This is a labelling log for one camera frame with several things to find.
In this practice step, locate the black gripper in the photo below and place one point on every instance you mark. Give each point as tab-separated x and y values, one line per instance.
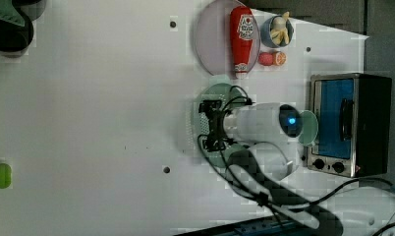
216	139

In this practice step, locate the peeled banana toy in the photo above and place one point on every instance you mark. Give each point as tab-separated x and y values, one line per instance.
279	32

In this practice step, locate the green pear toy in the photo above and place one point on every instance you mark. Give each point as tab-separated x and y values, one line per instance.
5	175

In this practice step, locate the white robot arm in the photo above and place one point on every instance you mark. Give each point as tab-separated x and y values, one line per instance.
251	148

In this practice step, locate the small mint green plate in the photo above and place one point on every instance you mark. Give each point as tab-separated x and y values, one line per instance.
309	130

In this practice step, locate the grey round plate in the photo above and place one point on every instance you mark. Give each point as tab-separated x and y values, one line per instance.
212	38

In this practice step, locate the blue grey bowl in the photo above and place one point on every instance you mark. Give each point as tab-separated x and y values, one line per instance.
265	33

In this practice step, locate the red ketchup bottle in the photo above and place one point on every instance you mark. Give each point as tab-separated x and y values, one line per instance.
241	38

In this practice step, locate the black toaster oven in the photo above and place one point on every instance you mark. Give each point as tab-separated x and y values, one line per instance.
353	115

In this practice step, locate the black cylindrical cup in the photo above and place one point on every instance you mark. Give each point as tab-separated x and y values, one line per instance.
16	27

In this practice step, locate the orange slice toy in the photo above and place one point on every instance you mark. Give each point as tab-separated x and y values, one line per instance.
279	58

